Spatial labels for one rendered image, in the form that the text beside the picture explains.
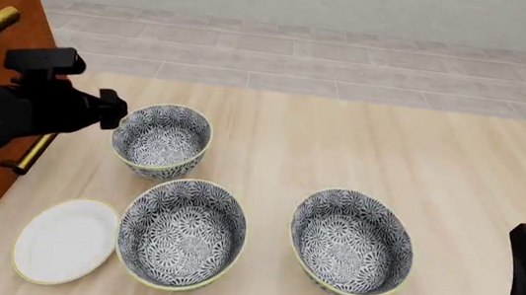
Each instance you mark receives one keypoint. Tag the black and white patterned bowl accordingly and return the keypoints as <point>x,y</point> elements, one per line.
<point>183,235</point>
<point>164,140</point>
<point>351,247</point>

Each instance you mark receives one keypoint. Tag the white plate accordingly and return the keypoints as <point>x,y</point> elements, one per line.
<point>63,240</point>

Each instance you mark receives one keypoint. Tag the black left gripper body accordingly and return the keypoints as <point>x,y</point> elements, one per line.
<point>112,110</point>

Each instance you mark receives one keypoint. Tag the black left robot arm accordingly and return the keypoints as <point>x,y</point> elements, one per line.
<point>3,114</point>

